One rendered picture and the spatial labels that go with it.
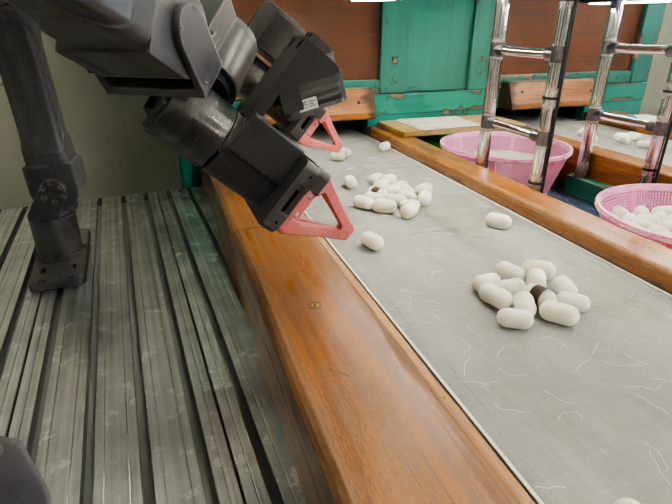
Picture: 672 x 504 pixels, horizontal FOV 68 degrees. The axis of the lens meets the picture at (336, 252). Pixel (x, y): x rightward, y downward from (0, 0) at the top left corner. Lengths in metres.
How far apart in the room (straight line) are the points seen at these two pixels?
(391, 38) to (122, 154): 1.16
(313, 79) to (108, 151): 1.68
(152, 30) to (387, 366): 0.27
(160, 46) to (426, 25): 1.05
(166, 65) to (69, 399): 0.35
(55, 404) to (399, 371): 0.34
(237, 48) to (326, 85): 0.08
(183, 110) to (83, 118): 1.65
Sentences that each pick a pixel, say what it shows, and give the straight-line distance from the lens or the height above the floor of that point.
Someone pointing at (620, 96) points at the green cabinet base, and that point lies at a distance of 1.75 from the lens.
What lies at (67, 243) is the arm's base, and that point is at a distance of 0.83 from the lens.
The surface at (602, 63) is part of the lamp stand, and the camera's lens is 1.10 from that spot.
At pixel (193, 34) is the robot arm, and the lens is 0.36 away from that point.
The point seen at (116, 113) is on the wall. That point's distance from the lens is 2.03.
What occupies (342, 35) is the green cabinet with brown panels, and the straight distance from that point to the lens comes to 1.26.
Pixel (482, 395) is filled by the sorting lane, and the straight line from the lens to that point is 0.41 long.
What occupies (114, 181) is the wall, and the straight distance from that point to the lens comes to 2.08.
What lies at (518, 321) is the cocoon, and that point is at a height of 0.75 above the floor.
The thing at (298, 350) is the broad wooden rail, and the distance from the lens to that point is 0.40.
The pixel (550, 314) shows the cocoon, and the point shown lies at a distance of 0.51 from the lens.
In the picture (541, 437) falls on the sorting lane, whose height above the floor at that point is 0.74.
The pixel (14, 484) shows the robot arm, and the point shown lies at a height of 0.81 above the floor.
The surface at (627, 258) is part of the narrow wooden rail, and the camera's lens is 0.66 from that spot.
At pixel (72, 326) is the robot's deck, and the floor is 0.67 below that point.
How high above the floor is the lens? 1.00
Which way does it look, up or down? 25 degrees down
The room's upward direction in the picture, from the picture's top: straight up
